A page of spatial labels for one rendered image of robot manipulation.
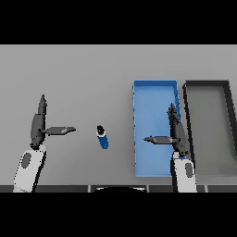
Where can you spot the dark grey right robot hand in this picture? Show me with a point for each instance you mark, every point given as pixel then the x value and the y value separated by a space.
pixel 178 135

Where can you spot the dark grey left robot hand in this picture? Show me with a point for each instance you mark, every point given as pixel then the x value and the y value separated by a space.
pixel 37 126

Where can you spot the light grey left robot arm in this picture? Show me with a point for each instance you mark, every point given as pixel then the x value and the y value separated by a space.
pixel 27 168

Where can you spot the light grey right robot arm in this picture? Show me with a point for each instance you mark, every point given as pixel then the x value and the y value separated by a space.
pixel 184 172

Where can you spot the blue bin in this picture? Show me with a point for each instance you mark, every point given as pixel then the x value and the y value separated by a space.
pixel 154 129

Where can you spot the dark grey bin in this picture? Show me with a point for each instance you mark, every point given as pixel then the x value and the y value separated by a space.
pixel 209 129

